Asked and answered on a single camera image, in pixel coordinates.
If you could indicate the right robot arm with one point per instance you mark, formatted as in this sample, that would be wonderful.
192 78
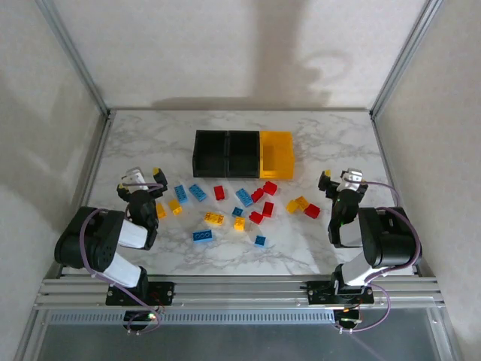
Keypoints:
391 237

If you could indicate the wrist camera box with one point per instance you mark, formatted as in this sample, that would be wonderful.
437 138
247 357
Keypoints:
351 178
134 178

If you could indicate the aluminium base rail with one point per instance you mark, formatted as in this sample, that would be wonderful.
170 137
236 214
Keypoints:
240 291

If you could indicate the yellow storage bin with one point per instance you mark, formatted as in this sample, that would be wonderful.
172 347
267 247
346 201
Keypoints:
276 165

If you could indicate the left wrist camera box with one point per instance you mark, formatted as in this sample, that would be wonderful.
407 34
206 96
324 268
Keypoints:
134 178

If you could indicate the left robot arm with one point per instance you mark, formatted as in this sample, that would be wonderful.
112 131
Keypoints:
86 244

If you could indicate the yellow small lego brick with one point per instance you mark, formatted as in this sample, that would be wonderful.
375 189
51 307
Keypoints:
291 206
239 223
301 202
161 211
175 206

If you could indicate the aluminium table side rail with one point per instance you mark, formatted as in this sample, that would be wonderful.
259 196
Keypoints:
87 184
380 143

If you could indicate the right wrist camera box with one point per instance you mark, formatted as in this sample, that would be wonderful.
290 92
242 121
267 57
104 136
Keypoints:
351 178

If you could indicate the black storage bin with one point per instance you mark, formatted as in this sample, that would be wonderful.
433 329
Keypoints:
210 172
244 172

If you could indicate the red lego brick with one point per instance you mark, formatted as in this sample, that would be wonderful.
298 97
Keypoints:
257 195
270 187
219 193
256 217
312 211
268 209

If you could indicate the small black controller board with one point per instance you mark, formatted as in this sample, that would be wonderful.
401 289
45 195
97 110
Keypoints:
140 319
347 317

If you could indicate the aluminium frame post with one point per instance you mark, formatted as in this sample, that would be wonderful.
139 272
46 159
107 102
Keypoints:
405 56
75 56

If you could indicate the yellow long lego brick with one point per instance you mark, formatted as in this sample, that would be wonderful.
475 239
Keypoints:
214 218

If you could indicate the blue small lego brick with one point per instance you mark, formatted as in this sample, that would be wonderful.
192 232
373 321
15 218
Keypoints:
259 240
237 211

